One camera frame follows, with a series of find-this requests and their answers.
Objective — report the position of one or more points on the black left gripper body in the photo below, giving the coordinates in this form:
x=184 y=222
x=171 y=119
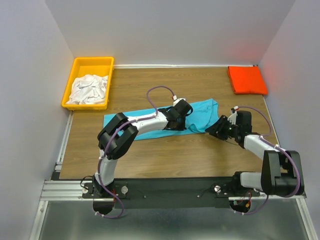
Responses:
x=181 y=125

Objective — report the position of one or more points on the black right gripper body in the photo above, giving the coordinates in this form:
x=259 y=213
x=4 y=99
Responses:
x=226 y=129

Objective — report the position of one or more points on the cyan blue t-shirt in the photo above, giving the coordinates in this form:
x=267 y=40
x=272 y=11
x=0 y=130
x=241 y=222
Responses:
x=204 y=115

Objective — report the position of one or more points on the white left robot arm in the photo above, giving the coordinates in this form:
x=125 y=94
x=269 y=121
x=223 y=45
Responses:
x=117 y=136

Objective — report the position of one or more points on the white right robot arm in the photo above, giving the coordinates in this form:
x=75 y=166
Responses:
x=281 y=172

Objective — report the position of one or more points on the folded orange t-shirt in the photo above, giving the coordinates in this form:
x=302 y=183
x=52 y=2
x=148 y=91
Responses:
x=247 y=80

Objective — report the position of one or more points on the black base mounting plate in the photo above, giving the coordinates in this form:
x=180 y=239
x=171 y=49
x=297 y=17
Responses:
x=168 y=193

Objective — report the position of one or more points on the yellow plastic bin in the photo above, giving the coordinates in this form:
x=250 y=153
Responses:
x=100 y=66

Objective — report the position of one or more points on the crumpled white t-shirt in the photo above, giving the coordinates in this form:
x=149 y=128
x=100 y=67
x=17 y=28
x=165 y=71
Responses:
x=88 y=90

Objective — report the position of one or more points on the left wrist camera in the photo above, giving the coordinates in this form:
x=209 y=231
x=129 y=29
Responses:
x=176 y=100

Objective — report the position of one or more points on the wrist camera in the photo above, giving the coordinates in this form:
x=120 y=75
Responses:
x=176 y=100
x=242 y=119

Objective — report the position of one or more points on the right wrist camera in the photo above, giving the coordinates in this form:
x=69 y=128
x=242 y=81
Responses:
x=242 y=119

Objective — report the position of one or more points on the aluminium extrusion rail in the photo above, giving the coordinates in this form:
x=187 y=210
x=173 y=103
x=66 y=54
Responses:
x=68 y=190

